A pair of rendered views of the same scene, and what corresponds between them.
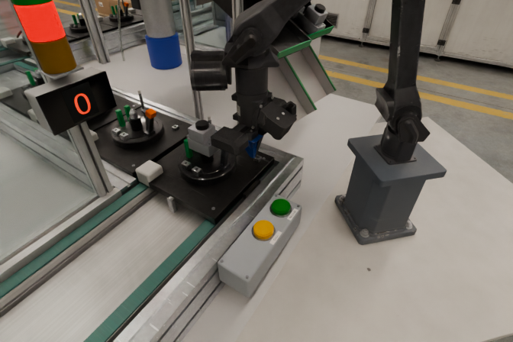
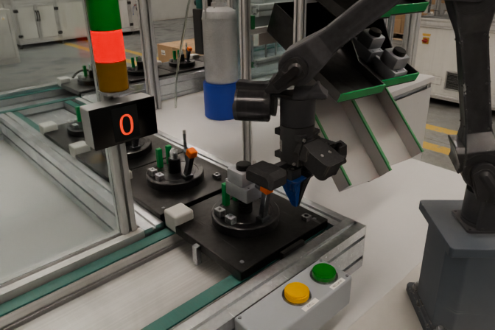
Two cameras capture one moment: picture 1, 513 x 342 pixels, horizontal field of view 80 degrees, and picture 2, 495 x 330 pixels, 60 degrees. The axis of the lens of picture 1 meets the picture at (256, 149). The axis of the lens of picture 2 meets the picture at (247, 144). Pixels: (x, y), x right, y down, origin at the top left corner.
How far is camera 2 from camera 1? 18 cm
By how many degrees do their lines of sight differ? 19
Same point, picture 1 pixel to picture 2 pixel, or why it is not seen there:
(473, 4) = not seen: outside the picture
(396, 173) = (475, 243)
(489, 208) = not seen: outside the picture
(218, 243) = (240, 300)
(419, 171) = not seen: outside the picture
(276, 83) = (342, 134)
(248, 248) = (274, 310)
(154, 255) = (166, 305)
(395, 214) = (482, 307)
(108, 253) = (118, 295)
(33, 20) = (102, 43)
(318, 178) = (389, 259)
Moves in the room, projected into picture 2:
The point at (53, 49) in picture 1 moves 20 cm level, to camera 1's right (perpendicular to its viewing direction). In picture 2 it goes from (113, 69) to (230, 74)
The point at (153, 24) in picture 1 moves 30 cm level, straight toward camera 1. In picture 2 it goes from (213, 69) to (213, 89)
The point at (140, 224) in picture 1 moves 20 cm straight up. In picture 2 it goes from (158, 272) to (147, 178)
